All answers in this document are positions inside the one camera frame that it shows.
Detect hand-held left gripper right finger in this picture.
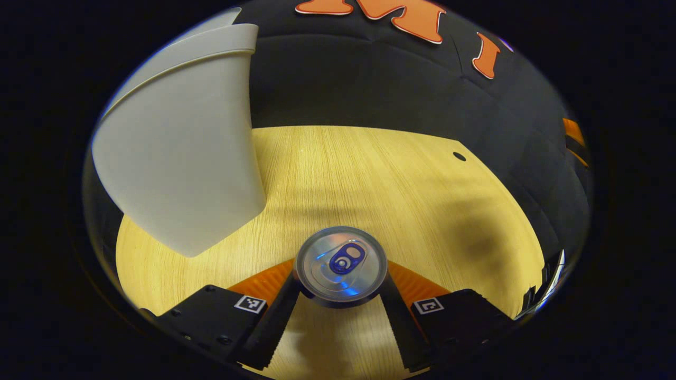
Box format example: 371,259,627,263
378,259,517,373

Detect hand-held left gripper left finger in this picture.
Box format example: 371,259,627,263
138,258,303,371

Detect silver pop can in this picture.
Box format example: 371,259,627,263
294,226,390,309

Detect white desktop garbage bin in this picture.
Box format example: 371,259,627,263
91,6,268,258

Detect wooden desktop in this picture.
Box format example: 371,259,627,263
115,125,546,380

